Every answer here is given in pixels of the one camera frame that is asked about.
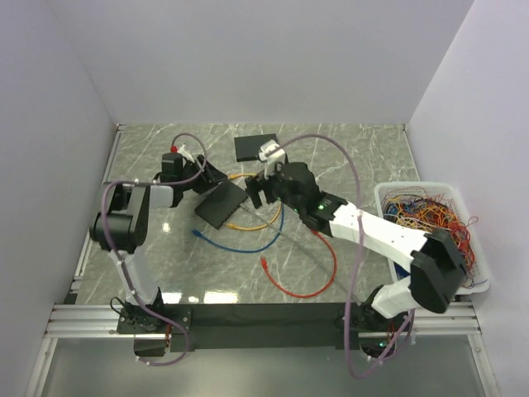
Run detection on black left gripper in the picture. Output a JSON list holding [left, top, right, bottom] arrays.
[[179, 154, 227, 194]]

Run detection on grey ethernet cable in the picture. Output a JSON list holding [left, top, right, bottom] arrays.
[[243, 206, 360, 305]]

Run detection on black TP-Link network switch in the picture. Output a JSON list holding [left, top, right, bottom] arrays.
[[194, 180, 248, 229]]

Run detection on yellow ethernet cable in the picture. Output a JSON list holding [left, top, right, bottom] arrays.
[[225, 172, 283, 232]]

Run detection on blue ethernet cable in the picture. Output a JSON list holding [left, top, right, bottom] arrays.
[[191, 202, 285, 254]]

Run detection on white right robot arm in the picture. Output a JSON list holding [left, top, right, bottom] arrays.
[[245, 162, 466, 330]]

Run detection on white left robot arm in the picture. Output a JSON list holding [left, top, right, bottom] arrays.
[[89, 152, 227, 332]]

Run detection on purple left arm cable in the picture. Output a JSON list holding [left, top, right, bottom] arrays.
[[101, 132, 207, 367]]

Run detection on black Mercury network switch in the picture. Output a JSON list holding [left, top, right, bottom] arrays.
[[234, 134, 278, 162]]

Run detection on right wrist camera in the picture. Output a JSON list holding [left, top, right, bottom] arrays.
[[258, 140, 287, 179]]

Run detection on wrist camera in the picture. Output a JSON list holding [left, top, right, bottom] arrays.
[[258, 140, 287, 179], [170, 145, 195, 163]]

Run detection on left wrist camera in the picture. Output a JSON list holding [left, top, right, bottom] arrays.
[[170, 145, 195, 163]]

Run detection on red ethernet cable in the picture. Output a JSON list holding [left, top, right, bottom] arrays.
[[259, 231, 338, 299]]

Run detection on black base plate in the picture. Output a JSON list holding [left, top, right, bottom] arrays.
[[115, 303, 410, 359]]

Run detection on tangled colourful wires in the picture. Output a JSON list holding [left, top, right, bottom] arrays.
[[380, 186, 488, 290]]

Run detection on aluminium rail frame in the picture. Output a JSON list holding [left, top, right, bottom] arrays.
[[24, 122, 497, 397]]

